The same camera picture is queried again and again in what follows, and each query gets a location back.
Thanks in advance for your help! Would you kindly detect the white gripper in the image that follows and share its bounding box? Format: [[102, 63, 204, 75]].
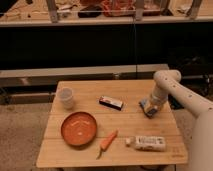
[[150, 91, 168, 111]]

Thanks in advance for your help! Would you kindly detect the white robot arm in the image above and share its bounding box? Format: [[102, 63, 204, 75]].
[[150, 70, 213, 171]]

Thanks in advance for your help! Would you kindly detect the white plastic bottle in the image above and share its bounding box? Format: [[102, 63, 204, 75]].
[[125, 136, 166, 151]]

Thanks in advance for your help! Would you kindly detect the black and white box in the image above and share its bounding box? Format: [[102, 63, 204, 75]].
[[99, 96, 123, 110]]

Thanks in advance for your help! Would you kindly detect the orange toy carrot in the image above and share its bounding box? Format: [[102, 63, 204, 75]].
[[97, 130, 118, 159]]

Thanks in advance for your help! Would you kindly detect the orange bowl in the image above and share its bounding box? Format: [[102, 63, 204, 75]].
[[61, 112, 97, 146]]

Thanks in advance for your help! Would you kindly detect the clear plastic cup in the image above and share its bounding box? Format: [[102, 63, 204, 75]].
[[56, 87, 74, 109]]

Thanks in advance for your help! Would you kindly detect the red cloth on shelf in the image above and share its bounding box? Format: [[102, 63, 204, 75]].
[[101, 0, 135, 17]]

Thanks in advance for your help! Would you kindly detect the wooden shelf ledge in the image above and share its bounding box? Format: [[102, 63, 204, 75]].
[[0, 64, 169, 87]]

